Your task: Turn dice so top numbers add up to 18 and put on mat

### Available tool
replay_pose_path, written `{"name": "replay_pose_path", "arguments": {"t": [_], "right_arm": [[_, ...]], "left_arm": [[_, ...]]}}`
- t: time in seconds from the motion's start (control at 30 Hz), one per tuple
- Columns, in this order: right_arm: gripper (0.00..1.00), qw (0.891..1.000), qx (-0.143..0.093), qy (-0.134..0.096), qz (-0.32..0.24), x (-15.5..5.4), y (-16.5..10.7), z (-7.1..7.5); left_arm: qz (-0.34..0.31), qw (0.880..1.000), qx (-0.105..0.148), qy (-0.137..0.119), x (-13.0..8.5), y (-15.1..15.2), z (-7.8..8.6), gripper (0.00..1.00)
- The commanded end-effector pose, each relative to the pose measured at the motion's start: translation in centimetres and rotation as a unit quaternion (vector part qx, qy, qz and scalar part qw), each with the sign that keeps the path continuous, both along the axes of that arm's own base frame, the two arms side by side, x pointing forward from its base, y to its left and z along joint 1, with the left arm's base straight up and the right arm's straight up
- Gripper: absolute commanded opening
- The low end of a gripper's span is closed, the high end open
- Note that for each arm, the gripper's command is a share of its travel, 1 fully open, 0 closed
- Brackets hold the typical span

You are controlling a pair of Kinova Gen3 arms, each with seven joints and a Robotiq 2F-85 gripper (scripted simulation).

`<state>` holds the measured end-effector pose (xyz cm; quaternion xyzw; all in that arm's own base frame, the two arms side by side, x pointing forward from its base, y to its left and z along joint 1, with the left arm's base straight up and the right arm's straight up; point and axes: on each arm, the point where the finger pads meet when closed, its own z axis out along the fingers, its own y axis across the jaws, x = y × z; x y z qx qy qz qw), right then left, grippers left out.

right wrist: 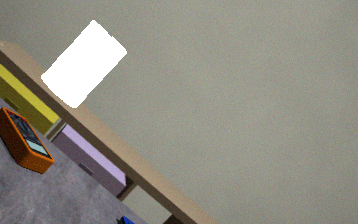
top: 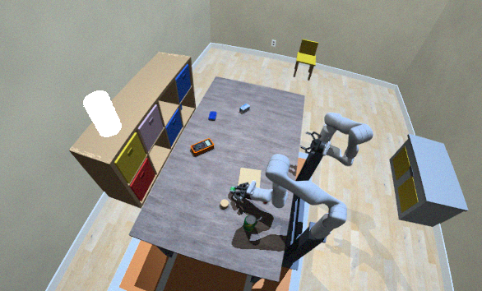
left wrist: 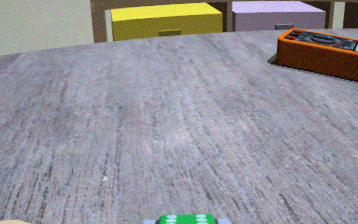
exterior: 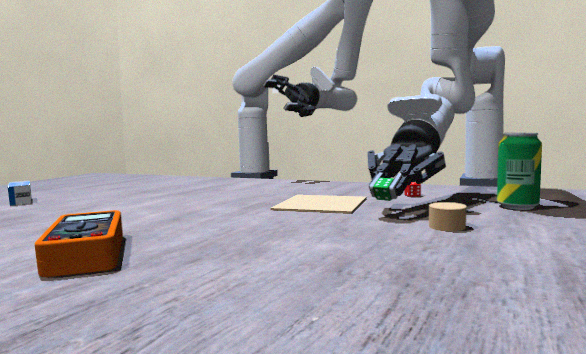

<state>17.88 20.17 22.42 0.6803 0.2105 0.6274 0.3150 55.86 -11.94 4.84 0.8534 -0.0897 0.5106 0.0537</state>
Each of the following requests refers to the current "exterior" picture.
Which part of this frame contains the beige flat mat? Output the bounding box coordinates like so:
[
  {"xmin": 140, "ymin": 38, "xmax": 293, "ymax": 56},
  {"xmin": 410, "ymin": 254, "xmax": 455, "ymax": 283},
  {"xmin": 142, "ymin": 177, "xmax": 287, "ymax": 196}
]
[{"xmin": 270, "ymin": 195, "xmax": 366, "ymax": 214}]

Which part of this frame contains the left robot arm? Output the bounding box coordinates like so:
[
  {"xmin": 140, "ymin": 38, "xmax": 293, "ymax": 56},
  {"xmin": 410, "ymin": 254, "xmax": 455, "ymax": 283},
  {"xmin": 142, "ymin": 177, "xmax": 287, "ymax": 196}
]
[{"xmin": 387, "ymin": 0, "xmax": 505, "ymax": 178}]

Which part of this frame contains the orange digital multimeter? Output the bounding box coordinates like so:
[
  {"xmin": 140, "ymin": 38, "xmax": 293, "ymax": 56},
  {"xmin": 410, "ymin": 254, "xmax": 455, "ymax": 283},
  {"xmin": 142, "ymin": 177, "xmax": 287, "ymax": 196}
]
[{"xmin": 35, "ymin": 211, "xmax": 123, "ymax": 277}]

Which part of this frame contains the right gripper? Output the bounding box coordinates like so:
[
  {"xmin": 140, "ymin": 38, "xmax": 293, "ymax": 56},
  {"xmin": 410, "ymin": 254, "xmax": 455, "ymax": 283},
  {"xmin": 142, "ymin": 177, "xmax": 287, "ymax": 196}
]
[{"xmin": 263, "ymin": 74, "xmax": 320, "ymax": 117}]

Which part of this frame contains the green die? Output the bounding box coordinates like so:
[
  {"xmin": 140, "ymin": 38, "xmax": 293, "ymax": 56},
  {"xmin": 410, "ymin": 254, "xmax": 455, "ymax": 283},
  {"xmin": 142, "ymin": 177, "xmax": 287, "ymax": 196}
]
[{"xmin": 373, "ymin": 178, "xmax": 394, "ymax": 201}]

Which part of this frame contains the red die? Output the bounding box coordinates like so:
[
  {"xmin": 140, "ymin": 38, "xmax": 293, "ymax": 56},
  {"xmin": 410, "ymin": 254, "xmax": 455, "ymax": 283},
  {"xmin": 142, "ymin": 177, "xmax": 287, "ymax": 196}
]
[{"xmin": 405, "ymin": 182, "xmax": 421, "ymax": 197}]

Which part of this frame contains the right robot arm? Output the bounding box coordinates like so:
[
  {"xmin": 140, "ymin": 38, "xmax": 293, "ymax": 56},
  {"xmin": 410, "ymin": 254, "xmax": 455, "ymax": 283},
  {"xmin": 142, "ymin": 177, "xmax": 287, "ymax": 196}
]
[{"xmin": 233, "ymin": 0, "xmax": 373, "ymax": 173}]

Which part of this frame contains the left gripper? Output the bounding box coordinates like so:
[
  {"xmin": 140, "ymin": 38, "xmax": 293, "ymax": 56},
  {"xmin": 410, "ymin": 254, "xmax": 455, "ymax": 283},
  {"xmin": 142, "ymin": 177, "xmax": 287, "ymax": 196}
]
[{"xmin": 367, "ymin": 119, "xmax": 446, "ymax": 199}]

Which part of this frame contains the tan short cylinder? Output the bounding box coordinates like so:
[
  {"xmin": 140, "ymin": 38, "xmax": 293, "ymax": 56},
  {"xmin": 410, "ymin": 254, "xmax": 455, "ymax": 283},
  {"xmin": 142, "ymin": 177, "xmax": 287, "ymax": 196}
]
[{"xmin": 429, "ymin": 202, "xmax": 466, "ymax": 231}]

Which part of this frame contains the green soda can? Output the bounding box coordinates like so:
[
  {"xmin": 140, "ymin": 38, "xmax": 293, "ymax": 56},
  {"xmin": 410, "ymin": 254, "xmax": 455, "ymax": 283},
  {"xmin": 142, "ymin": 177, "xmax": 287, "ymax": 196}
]
[{"xmin": 497, "ymin": 133, "xmax": 542, "ymax": 210}]

